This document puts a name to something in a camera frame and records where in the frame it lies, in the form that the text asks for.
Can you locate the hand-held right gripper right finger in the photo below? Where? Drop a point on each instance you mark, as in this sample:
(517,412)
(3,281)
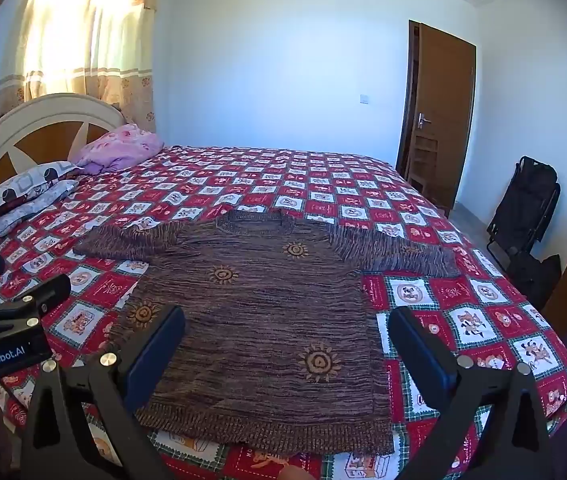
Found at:
(422,355)

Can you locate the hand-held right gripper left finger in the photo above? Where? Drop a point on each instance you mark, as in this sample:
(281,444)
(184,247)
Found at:
(154,355)

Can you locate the brown knit sweater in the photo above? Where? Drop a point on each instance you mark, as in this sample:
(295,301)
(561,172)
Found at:
(263,320)

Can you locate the red checked printed bedspread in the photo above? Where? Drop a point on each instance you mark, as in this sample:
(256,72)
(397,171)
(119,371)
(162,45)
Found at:
(468,305)

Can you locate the lavender pillow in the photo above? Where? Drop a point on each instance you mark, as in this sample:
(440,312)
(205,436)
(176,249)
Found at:
(35,212)

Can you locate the patterned grey pillow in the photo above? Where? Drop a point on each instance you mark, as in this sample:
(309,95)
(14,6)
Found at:
(28,182)

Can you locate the black bag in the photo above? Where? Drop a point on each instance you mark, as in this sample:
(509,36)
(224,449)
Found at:
(536,280)

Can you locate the pink floral blanket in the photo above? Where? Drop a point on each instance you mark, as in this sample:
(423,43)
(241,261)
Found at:
(121,147)

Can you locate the cream and wood headboard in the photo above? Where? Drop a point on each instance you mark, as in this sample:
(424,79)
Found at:
(53,110)

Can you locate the black suitcase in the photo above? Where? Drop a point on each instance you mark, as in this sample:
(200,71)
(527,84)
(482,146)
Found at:
(526,205)

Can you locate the brown wooden door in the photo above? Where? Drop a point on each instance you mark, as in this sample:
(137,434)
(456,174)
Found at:
(446,110)

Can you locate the beige patterned curtain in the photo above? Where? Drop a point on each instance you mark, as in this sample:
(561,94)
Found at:
(88,35)

